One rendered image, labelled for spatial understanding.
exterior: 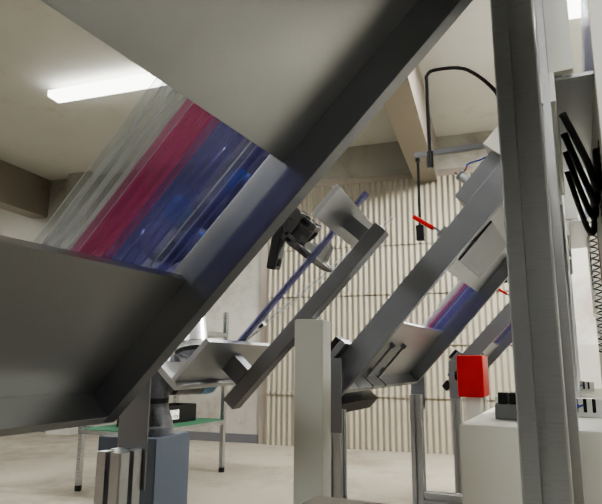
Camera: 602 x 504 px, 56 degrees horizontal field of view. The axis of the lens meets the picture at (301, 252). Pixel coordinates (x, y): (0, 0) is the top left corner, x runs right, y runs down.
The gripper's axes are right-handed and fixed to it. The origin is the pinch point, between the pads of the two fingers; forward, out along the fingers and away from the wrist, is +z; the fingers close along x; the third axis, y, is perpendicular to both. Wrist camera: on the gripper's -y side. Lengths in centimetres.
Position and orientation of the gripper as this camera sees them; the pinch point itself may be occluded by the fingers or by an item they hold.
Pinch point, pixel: (326, 270)
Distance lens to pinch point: 140.4
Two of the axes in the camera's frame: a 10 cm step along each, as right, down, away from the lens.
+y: 6.2, -7.7, -1.6
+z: 7.3, 6.4, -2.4
